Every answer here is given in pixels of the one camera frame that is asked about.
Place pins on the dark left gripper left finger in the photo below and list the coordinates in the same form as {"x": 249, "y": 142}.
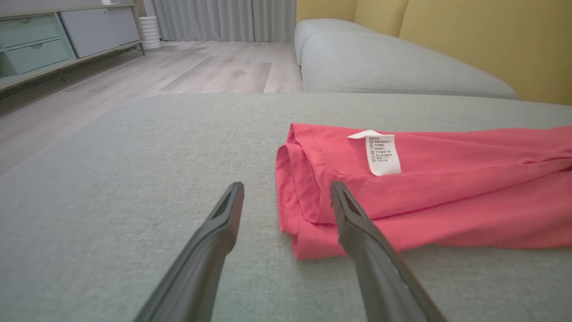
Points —
{"x": 201, "y": 264}

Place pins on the pale green cabinet drawer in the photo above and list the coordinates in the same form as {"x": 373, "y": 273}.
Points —
{"x": 27, "y": 31}
{"x": 40, "y": 56}

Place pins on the grey pleated curtain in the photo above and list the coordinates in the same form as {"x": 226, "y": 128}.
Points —
{"x": 223, "y": 18}

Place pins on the small white object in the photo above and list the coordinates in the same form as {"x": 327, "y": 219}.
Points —
{"x": 111, "y": 2}

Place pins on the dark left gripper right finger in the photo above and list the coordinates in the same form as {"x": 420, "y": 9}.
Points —
{"x": 380, "y": 268}

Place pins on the large yellow sofa back cushion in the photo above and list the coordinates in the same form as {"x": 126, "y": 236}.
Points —
{"x": 491, "y": 40}

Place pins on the white ribbed bin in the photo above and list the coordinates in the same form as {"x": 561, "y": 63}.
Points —
{"x": 150, "y": 33}

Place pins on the low wooden tv cabinet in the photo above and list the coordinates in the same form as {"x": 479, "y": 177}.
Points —
{"x": 5, "y": 65}

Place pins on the red and white garment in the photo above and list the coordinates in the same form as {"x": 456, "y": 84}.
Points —
{"x": 447, "y": 201}

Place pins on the grey cabinet door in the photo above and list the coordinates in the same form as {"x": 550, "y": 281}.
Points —
{"x": 100, "y": 31}

